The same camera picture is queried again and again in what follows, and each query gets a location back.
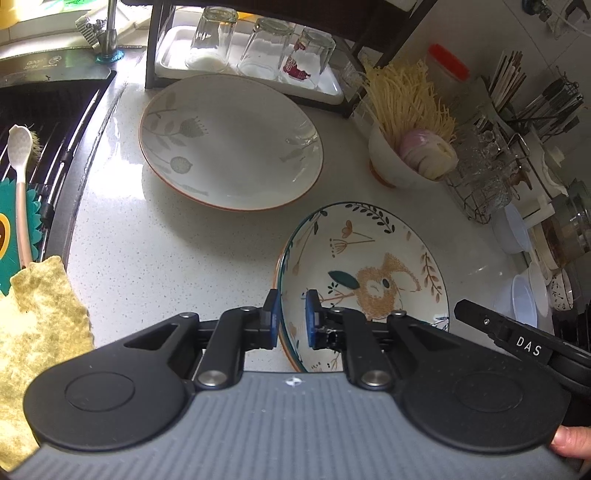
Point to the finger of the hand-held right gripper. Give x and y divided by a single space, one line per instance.
503 330

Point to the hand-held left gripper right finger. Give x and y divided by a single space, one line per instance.
313 318

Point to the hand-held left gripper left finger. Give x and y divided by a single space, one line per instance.
273 318

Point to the white plastic bowl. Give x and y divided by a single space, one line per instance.
524 300
512 228

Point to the hedgehog print ceramic bowl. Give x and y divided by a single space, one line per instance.
383 249

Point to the stack of white plates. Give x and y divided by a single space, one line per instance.
541 288

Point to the person's right hand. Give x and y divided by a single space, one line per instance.
572 441

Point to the small patterned bowl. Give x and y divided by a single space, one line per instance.
562 290

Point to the glass electric kettle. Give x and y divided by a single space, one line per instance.
568 226

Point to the white ceramic bowl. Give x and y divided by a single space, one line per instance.
385 161

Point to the white pot with lid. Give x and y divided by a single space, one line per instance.
542 161

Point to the large white leaf print plate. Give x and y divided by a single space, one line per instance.
231 143

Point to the halved red onion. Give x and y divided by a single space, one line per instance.
427 154

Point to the yellow dish cloth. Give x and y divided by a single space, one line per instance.
41 332

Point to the black utensil rack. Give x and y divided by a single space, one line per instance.
549 101

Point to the chopstick holder with chopsticks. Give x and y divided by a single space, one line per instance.
503 81

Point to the teal flower-shaped mat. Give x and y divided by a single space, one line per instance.
34 240

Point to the red print drinking glass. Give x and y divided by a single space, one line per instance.
302 60

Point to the plastic jar with red lid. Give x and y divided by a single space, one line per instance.
450 69

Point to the clear drinking glass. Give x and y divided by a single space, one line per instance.
210 41
265 50

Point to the white drying tray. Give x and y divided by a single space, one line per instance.
175 60

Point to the black kitchen sink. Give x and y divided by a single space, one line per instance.
55 110

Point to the metal faucet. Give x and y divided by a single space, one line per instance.
108 32

